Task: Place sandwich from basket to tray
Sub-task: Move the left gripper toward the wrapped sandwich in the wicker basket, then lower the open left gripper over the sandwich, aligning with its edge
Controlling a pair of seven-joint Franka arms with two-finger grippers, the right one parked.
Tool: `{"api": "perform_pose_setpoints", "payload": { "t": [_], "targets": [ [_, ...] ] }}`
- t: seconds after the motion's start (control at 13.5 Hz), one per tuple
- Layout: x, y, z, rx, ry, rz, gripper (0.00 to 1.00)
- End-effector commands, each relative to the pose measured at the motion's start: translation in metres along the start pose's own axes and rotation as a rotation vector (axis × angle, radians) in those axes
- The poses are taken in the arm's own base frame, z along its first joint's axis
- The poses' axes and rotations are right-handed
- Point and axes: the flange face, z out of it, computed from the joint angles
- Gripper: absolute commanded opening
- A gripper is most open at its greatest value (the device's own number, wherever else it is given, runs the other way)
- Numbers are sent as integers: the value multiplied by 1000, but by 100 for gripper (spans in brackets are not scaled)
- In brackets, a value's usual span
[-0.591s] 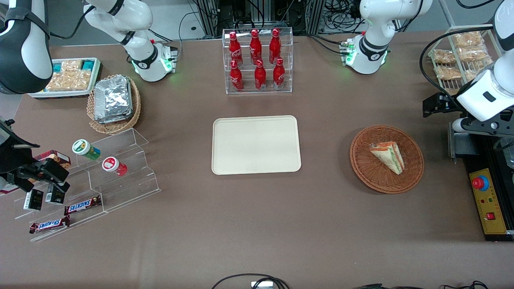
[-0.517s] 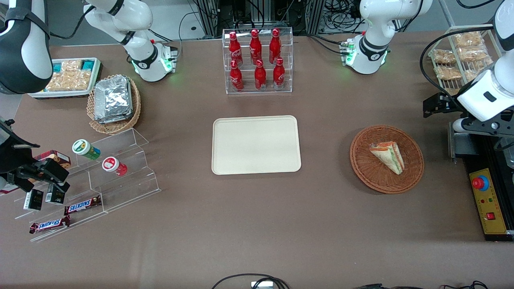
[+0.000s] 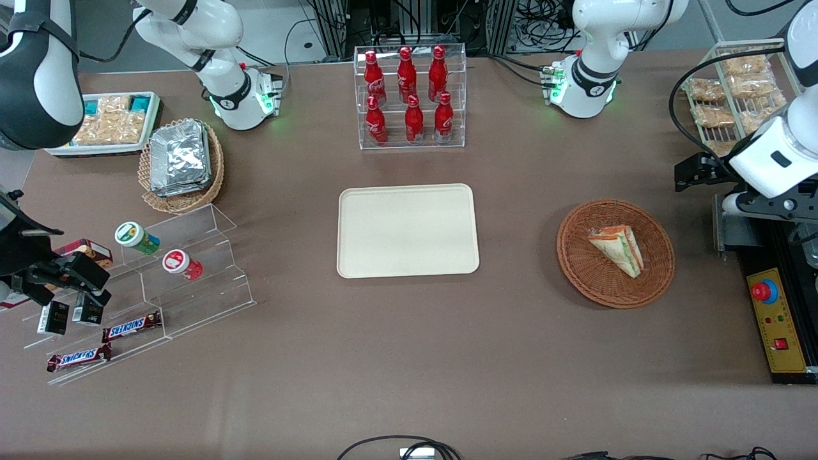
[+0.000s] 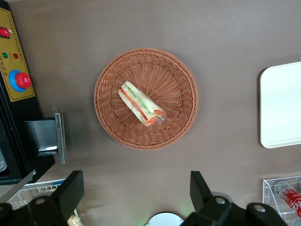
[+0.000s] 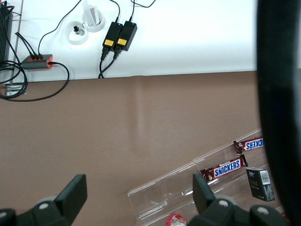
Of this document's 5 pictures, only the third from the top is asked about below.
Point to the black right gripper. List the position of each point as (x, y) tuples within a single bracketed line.
[(19, 252)]

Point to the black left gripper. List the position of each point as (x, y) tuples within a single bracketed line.
[(714, 169)]

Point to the triangle sandwich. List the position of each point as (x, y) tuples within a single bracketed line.
[(618, 249)]

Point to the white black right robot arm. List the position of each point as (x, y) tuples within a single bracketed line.
[(38, 70)]

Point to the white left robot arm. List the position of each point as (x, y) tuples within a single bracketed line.
[(594, 38)]

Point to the brown round wicker basket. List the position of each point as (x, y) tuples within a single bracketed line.
[(581, 268)]

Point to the light tan wicker basket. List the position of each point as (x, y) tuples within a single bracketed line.
[(185, 203)]

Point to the white snack tray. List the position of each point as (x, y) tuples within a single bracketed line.
[(96, 149)]

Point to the beige plastic tray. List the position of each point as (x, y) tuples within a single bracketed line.
[(407, 231)]

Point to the small black box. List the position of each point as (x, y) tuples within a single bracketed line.
[(87, 312), (53, 318)]

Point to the red brown chocolate box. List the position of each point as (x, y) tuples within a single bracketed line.
[(92, 250)]

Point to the brown snickers bar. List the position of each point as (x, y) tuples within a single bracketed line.
[(131, 327), (78, 358)]

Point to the green lid snack cup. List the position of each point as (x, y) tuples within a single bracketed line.
[(133, 235)]

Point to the black machine housing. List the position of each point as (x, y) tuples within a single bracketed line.
[(760, 255)]

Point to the red lid snack cup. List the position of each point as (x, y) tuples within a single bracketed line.
[(177, 262)]

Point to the clear acrylic stepped shelf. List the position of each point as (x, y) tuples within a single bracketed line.
[(204, 281)]

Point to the red emergency stop button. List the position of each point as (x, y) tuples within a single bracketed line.
[(762, 291)]

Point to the clear bagged nut snacks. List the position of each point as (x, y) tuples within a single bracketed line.
[(112, 124)]

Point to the silver foil packet stack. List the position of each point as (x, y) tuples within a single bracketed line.
[(180, 158)]

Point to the yellow control panel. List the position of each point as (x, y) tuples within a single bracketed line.
[(783, 326)]

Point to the clear acrylic bottle rack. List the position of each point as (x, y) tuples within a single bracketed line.
[(457, 96)]

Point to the red cola bottle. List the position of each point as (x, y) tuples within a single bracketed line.
[(407, 73), (443, 120), (414, 121), (438, 71), (376, 124), (374, 76)]

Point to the grey metal bracket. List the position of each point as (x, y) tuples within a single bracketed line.
[(728, 230)]

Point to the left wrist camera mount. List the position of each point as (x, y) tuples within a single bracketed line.
[(776, 207)]

